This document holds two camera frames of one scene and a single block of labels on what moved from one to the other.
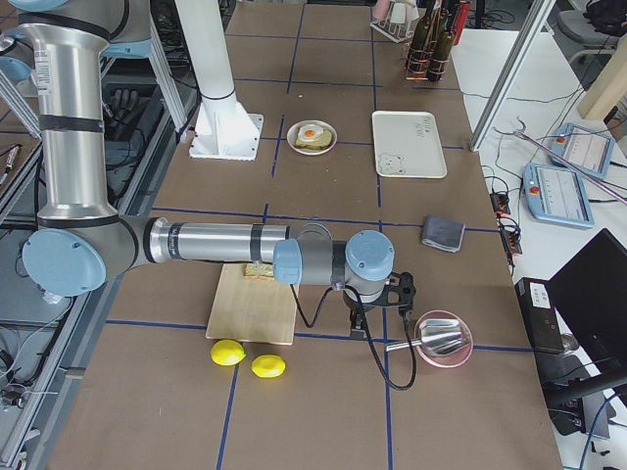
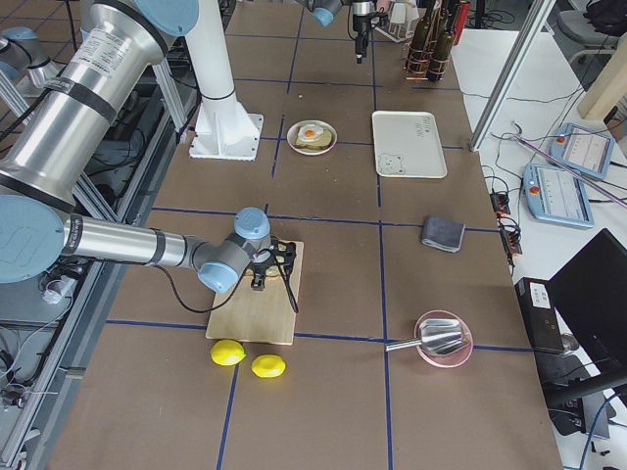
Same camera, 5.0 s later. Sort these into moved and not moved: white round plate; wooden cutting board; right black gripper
Moved: right black gripper
Not moved: wooden cutting board; white round plate
